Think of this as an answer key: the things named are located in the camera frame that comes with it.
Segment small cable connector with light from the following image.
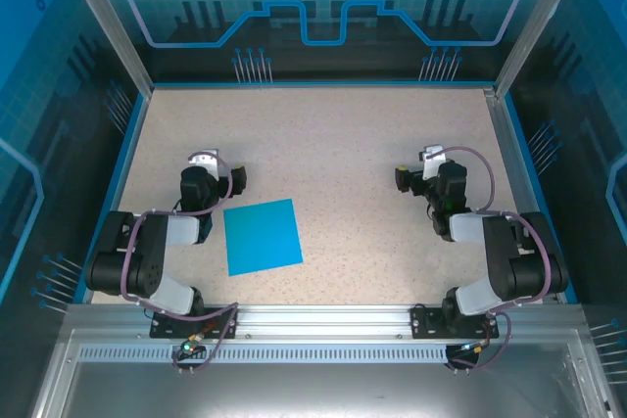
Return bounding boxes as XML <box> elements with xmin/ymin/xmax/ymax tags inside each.
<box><xmin>458</xmin><ymin>339</ymin><xmax>491</xmax><ymax>355</ymax></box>
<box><xmin>178</xmin><ymin>334</ymin><xmax>205</xmax><ymax>358</ymax></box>

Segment slotted grey cable duct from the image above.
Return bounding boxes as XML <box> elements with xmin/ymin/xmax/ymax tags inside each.
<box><xmin>76</xmin><ymin>347</ymin><xmax>450</xmax><ymax>364</ymax></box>

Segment table side rail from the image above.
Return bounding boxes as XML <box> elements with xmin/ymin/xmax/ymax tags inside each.
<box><xmin>72</xmin><ymin>91</ymin><xmax>153</xmax><ymax>304</ymax></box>
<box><xmin>482</xmin><ymin>87</ymin><xmax>562</xmax><ymax>304</ymax></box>

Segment aluminium mounting rail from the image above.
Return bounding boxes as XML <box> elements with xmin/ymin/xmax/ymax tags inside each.
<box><xmin>66</xmin><ymin>303</ymin><xmax>587</xmax><ymax>341</ymax></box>

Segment blue square paper sheet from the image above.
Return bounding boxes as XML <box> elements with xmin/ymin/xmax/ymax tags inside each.
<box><xmin>222</xmin><ymin>198</ymin><xmax>305</xmax><ymax>276</ymax></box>

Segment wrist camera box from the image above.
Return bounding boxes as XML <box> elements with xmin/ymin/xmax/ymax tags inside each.
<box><xmin>421</xmin><ymin>144</ymin><xmax>448</xmax><ymax>180</ymax></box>
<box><xmin>188</xmin><ymin>148</ymin><xmax>220</xmax><ymax>179</ymax></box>

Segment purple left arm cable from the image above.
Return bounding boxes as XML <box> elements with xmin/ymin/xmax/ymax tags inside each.
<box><xmin>119</xmin><ymin>150</ymin><xmax>241</xmax><ymax>376</ymax></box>

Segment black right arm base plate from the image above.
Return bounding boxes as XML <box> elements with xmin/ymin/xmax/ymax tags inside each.
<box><xmin>410</xmin><ymin>304</ymin><xmax>501</xmax><ymax>340</ymax></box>

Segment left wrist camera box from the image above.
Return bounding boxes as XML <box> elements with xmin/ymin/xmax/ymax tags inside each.
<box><xmin>188</xmin><ymin>148</ymin><xmax>220</xmax><ymax>179</ymax></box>

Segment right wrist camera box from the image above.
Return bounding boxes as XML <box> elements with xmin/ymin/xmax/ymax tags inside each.
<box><xmin>421</xmin><ymin>144</ymin><xmax>448</xmax><ymax>180</ymax></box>

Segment aluminium frame post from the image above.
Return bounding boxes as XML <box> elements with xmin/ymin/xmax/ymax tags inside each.
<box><xmin>52</xmin><ymin>0</ymin><xmax>154</xmax><ymax>96</ymax></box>
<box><xmin>493</xmin><ymin>0</ymin><xmax>593</xmax><ymax>97</ymax></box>

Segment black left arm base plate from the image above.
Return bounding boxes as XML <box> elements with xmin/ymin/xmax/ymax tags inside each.
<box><xmin>149</xmin><ymin>307</ymin><xmax>240</xmax><ymax>340</ymax></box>

